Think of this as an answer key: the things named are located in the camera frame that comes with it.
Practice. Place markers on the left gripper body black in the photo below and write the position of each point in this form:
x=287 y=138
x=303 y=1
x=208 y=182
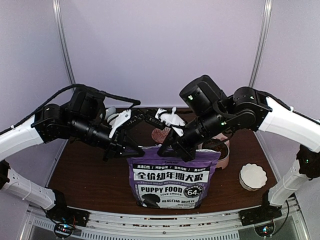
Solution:
x=115 y=145

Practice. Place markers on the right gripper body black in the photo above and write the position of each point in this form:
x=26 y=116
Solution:
x=188 y=151

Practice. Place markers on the brown pet food kibble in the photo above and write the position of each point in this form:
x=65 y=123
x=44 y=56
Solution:
x=216 y=147

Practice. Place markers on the purple pet food bag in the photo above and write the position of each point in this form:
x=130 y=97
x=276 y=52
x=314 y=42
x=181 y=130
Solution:
x=169 y=182

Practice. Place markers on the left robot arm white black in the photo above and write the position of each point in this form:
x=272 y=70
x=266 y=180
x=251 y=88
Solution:
x=81 y=118

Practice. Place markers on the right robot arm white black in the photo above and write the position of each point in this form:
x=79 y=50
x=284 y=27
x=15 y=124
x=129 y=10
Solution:
x=250 y=109

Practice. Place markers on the pink double pet feeder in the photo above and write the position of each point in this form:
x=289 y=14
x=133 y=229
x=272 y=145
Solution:
x=221 y=144

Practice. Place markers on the red patterned small bowl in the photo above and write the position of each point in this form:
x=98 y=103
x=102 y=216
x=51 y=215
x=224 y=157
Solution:
x=159 y=135

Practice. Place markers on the front steel feeder bowl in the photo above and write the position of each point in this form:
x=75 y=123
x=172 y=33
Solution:
x=217 y=147

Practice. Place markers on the pale blue ribbed bowl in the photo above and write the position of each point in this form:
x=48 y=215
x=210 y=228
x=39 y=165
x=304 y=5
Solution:
x=110 y=111

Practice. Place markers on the white scalloped ceramic bowl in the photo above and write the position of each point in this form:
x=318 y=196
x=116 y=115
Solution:
x=252 y=177

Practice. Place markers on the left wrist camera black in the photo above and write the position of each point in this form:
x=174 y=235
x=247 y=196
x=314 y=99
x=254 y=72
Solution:
x=124 y=120

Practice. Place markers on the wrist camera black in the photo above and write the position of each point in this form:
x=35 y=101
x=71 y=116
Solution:
x=124 y=120
x=162 y=118

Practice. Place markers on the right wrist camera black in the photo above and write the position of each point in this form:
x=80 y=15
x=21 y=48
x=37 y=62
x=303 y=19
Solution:
x=162 y=118

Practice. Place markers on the front aluminium rail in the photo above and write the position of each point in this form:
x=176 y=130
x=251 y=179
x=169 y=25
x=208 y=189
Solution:
x=223 y=225

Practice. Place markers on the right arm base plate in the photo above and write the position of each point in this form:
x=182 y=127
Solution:
x=258 y=215

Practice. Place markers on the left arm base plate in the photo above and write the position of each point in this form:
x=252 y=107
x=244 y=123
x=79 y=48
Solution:
x=68 y=215

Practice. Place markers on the left aluminium frame post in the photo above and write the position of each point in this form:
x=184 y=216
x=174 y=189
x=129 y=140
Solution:
x=63 y=42

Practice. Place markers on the aluminium frame post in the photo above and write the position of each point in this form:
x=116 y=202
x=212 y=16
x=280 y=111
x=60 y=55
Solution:
x=63 y=42
x=264 y=30

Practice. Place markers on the right aluminium frame post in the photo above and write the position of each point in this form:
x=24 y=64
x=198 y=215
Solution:
x=264 y=30

